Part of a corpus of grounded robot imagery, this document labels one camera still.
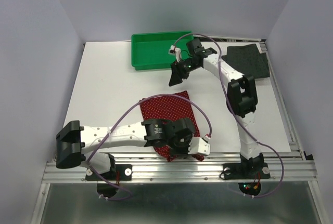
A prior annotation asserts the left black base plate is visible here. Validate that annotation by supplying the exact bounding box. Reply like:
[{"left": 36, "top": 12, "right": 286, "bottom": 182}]
[{"left": 85, "top": 163, "right": 134, "bottom": 182}]

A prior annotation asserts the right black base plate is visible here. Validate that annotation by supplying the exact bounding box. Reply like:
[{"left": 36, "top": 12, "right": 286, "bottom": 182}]
[{"left": 220, "top": 163, "right": 271, "bottom": 180}]

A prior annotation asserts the dark grey dotted skirt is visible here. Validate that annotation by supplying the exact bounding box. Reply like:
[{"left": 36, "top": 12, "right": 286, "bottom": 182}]
[{"left": 222, "top": 44, "right": 270, "bottom": 80}]

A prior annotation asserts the folded orange floral skirt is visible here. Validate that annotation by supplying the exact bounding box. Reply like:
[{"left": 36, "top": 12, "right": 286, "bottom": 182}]
[{"left": 258, "top": 47, "right": 271, "bottom": 79}]

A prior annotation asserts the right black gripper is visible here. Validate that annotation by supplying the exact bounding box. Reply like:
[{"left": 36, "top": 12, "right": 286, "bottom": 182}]
[{"left": 168, "top": 58, "right": 200, "bottom": 87}]

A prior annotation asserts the green plastic tray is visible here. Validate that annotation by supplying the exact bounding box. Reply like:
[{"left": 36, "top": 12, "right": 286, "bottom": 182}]
[{"left": 131, "top": 31, "right": 194, "bottom": 71}]

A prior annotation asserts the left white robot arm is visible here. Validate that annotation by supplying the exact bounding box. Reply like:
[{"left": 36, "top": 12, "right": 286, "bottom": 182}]
[{"left": 56, "top": 118, "right": 198, "bottom": 179}]

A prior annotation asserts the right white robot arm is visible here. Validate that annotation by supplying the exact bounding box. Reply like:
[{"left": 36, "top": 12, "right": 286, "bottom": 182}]
[{"left": 169, "top": 39, "right": 265, "bottom": 180}]

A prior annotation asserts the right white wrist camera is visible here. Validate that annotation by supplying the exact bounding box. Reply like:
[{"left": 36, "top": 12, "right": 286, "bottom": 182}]
[{"left": 168, "top": 45, "right": 182, "bottom": 62}]

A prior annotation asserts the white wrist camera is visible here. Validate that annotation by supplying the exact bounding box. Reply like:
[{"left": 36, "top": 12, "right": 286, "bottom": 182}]
[
  {"left": 168, "top": 45, "right": 182, "bottom": 62},
  {"left": 188, "top": 137, "right": 211, "bottom": 156}
]

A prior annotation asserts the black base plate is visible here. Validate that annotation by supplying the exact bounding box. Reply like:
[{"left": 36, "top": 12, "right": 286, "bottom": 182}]
[
  {"left": 220, "top": 163, "right": 271, "bottom": 180},
  {"left": 85, "top": 163, "right": 134, "bottom": 182}
]

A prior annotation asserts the aluminium rail frame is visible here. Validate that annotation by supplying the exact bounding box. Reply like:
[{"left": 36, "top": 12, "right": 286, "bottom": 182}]
[{"left": 31, "top": 149, "right": 330, "bottom": 223}]

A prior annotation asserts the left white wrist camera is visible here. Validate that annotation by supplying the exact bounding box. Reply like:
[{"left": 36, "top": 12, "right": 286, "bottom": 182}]
[{"left": 188, "top": 137, "right": 211, "bottom": 156}]

